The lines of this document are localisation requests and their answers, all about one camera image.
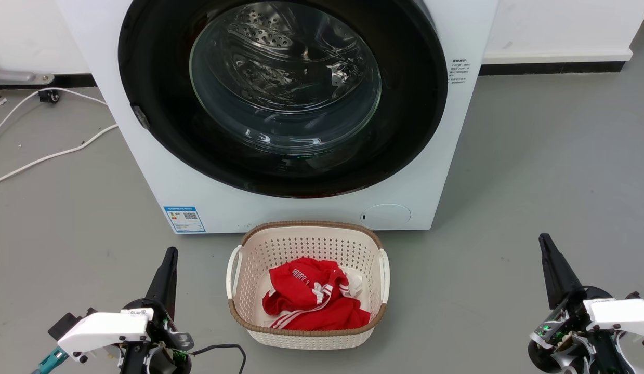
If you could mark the round white filter cover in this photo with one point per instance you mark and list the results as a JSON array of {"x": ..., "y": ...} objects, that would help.
[{"x": 385, "y": 216}]

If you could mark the stainless steel washer drum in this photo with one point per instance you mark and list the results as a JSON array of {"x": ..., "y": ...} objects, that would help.
[{"x": 259, "y": 36}]

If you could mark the black round glass washer door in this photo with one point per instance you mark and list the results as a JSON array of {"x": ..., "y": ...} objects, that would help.
[{"x": 150, "y": 78}]

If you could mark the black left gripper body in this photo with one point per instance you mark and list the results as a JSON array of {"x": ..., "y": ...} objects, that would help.
[{"x": 163, "y": 358}]

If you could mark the black caster wheel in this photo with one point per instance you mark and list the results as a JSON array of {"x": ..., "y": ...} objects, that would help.
[{"x": 50, "y": 96}]

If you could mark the grey metal base leg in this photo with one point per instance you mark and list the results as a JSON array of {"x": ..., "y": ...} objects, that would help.
[{"x": 15, "y": 77}]

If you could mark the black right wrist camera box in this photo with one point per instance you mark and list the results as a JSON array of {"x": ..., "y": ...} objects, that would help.
[{"x": 633, "y": 296}]

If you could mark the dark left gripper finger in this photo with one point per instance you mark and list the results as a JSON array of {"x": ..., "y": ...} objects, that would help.
[
  {"x": 171, "y": 285},
  {"x": 160, "y": 283}
]

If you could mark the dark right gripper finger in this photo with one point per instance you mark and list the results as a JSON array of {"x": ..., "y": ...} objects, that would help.
[
  {"x": 550, "y": 280},
  {"x": 566, "y": 283}
]

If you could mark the red garment with white stripes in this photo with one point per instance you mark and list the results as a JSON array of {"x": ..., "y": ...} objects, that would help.
[{"x": 301, "y": 291}]

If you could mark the blue energy label sticker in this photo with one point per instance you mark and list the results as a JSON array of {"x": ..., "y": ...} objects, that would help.
[{"x": 184, "y": 219}]

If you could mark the small printed text label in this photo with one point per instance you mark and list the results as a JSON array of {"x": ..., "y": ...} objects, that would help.
[{"x": 459, "y": 71}]

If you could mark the metal door hinge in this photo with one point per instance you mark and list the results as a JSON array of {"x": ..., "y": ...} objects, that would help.
[{"x": 141, "y": 117}]

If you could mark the white front-load washing machine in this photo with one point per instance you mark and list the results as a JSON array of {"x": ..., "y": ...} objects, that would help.
[{"x": 301, "y": 213}]

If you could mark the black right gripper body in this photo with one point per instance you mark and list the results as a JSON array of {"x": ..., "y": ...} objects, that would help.
[{"x": 566, "y": 343}]

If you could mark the cream perforated laundry basket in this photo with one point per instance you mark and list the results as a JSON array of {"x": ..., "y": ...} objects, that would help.
[{"x": 301, "y": 241}]

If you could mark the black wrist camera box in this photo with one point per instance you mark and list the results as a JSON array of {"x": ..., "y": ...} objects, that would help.
[
  {"x": 633, "y": 296},
  {"x": 62, "y": 324}
]

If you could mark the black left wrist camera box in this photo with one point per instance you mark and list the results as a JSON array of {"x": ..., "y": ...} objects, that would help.
[{"x": 62, "y": 324}]

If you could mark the white right wrist camera cover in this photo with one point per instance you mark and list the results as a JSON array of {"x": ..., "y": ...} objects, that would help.
[{"x": 623, "y": 314}]

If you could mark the black baseboard strip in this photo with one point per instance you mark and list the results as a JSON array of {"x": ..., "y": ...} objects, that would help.
[
  {"x": 550, "y": 68},
  {"x": 72, "y": 81}
]

